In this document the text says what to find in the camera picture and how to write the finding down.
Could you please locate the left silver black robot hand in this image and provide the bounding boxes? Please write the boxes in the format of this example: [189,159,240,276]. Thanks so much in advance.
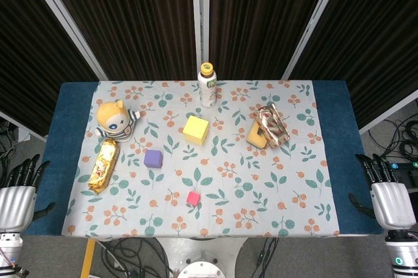
[0,153,57,232]

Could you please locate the orange plush toy striped shirt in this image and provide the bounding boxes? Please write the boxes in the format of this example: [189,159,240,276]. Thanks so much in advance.
[94,99,142,143]

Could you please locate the blue table cover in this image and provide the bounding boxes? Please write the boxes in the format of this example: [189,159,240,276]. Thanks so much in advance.
[22,80,385,237]

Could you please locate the black floor cable tangle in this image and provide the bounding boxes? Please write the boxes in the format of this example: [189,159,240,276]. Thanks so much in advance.
[0,120,19,191]
[368,117,418,163]
[99,237,176,278]

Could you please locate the white drink bottle yellow cap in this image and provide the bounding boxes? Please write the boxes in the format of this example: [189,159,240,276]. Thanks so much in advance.
[197,61,219,108]

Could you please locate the black power strip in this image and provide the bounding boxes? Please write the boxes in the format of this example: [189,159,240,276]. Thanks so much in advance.
[387,159,418,171]

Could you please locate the purple cube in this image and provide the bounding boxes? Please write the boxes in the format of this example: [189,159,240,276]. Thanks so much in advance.
[143,149,164,170]

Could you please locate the small pink foam cube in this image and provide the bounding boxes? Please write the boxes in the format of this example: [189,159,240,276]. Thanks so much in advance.
[185,191,201,208]

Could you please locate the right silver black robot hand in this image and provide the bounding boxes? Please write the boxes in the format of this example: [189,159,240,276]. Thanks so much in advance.
[347,153,418,232]

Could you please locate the yellow floor bar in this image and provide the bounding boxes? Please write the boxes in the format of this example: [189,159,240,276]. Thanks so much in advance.
[80,238,97,278]

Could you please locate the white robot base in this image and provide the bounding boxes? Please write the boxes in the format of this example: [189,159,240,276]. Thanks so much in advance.
[155,236,249,278]

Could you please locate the large yellow foam cube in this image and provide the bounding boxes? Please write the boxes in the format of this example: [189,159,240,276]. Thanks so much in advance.
[182,115,210,146]

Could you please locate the gold foil packet red logos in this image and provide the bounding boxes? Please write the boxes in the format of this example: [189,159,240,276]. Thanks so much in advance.
[253,103,291,149]

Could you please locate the dark ribbed partition panel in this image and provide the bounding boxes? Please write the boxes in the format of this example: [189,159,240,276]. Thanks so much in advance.
[21,0,202,82]
[0,0,109,144]
[199,0,349,80]
[282,0,418,135]

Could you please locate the long gold snack pack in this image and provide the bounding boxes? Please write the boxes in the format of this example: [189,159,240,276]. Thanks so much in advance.
[87,138,118,194]

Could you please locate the floral print tablecloth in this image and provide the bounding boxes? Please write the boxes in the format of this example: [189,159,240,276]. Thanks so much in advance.
[61,80,342,238]

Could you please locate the black cable with green light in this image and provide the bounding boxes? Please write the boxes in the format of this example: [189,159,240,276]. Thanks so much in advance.
[253,236,279,274]

